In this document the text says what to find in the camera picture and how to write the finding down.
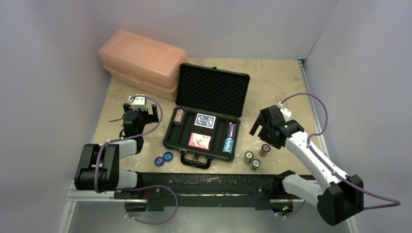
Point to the pink plastic storage box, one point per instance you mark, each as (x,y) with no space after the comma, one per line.
(146,64)

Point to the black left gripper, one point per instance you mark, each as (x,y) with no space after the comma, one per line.
(150,118)

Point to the light blue chip stack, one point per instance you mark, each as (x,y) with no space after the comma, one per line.
(228,145)

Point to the purple chip stack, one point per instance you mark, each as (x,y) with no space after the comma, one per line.
(231,130)

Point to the orange brown chip stack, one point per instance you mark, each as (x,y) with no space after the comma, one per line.
(179,116)

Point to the orange black 100 chip stack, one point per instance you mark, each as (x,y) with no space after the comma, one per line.
(248,156)

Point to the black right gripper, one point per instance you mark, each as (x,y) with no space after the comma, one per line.
(266,118)

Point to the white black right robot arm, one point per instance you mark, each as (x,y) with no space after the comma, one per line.
(335,194)

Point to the red card deck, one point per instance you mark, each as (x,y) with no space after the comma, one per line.
(199,141)

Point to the black poker carrying case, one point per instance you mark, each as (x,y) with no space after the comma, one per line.
(213,92)

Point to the blue small blind button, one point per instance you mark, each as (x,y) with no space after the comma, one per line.
(168,156)

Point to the yellow tape measure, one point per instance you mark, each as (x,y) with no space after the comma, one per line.
(120,120)

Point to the green dark chip stack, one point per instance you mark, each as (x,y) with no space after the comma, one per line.
(254,164)

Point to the blue card deck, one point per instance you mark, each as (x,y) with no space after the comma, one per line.
(205,121)

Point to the pink blue 10 chip stack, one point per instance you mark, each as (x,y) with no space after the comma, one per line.
(264,150)

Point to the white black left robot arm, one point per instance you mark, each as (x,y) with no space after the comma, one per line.
(99,164)

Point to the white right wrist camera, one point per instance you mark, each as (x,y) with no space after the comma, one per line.
(285,111)

